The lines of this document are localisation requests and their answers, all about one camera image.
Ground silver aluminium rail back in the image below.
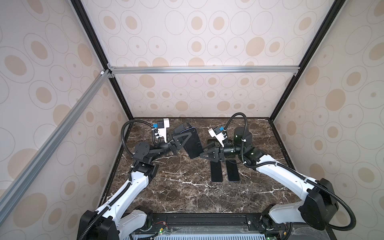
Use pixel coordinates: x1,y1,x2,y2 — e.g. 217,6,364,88
111,66,300,75

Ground silver aluminium rail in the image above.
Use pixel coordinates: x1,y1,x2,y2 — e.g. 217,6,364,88
111,66,300,75
1,70,111,225

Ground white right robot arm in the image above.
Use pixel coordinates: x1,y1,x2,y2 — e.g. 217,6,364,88
200,127,339,230

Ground black corner frame post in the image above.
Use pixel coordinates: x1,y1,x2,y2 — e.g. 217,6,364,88
269,0,347,124
70,0,134,120

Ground black corner frame post left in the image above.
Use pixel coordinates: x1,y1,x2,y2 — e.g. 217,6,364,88
70,0,134,120

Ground silver aluminium rail left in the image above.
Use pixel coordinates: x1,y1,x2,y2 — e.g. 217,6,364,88
1,70,111,225

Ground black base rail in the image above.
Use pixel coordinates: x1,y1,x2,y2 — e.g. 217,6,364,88
128,212,331,240

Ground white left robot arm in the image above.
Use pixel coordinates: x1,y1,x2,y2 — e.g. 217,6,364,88
77,131,193,240

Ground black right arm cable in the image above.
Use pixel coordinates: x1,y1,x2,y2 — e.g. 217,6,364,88
223,112,357,232

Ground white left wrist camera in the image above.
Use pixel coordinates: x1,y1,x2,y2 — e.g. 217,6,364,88
153,118,170,143

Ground black corner frame post right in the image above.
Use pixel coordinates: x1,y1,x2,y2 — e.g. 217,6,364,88
269,0,347,124

